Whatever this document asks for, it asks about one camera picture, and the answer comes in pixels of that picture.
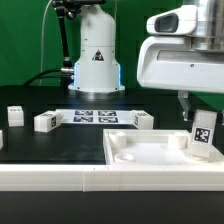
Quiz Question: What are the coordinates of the sheet with black markers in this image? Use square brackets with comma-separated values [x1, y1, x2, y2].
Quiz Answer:
[57, 109, 132, 125]

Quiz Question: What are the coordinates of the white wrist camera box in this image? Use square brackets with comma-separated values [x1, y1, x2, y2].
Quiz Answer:
[146, 5, 198, 36]

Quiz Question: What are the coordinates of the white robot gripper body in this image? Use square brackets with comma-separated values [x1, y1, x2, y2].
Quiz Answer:
[137, 36, 224, 93]

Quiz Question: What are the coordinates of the black camera stand pole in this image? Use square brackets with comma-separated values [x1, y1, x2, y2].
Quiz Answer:
[51, 0, 81, 84]

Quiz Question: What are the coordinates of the black cable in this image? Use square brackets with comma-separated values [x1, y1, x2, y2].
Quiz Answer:
[22, 68, 74, 87]

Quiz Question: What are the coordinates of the white square tabletop part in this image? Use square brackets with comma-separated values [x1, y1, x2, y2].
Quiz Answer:
[103, 129, 224, 165]

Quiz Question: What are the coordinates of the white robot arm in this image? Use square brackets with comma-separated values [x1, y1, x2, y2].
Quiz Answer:
[71, 0, 224, 120]

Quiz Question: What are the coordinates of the white cable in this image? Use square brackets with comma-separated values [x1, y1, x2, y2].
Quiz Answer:
[39, 0, 54, 87]

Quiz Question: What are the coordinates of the white fence wall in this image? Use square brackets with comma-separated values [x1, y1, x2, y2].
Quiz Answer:
[0, 163, 224, 192]

